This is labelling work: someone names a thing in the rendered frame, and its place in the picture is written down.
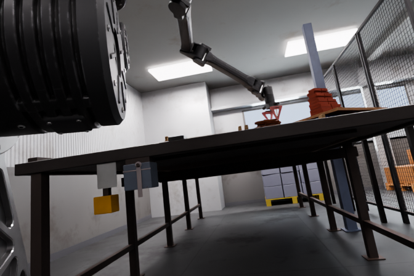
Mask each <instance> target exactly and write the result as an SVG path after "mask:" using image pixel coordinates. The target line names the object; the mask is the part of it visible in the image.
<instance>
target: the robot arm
mask: <svg viewBox="0 0 414 276"><path fill-rule="evenodd" d="M191 2H192V0H170V2H169V4H168V8H169V10H170V11H171V12H172V13H173V14H174V18H176V19H177V22H178V27H179V34H180V38H181V49H180V53H181V54H183V55H185V56H187V57H188V58H190V59H192V61H193V62H194V63H195V64H197V65H199V66H201V67H204V65H205V64H206V65H209V66H211V67H213V68H215V69H216V70H218V71H220V72H221V73H223V74H225V75H227V76H229V77H230V78H232V79H234V80H236V81H237V82H239V83H240V84H242V85H243V86H244V87H245V88H247V90H248V91H250V92H251V93H252V94H253V95H255V96H256V97H257V98H258V99H259V100H260V101H265V106H264V107H263V108H262V109H263V110H265V109H266V110H268V111H265V112H262V115H263V116H264V117H265V119H267V120H268V117H267V116H266V115H267V114H270V119H272V117H273V115H274V117H275V118H276V119H277V120H279V117H280V113H281V110H282V105H281V106H278V105H279V104H280V102H275V99H274V93H273V89H272V86H269V85H267V86H265V87H264V85H265V82H263V81H261V80H259V79H257V78H254V77H252V76H250V75H247V74H245V73H243V72H242V71H240V70H238V69H236V68H235V67H233V66H231V65H229V64H228V63H226V62H224V61H223V60H221V59H219V58H218V57H216V56H215V55H214V54H212V52H211V49H212V48H211V47H209V46H207V45H206V44H204V43H200V44H198V43H195V42H193V36H192V23H191V14H190V12H191ZM205 53H206V55H205ZM204 56H205V57H204ZM203 58H204V59H203ZM275 109H278V116H276V114H275V111H274V110H275Z"/></svg>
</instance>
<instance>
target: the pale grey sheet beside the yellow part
mask: <svg viewBox="0 0 414 276"><path fill-rule="evenodd" d="M111 187H117V176H116V162H111V163H102V164H97V188H98V189H106V188H111Z"/></svg>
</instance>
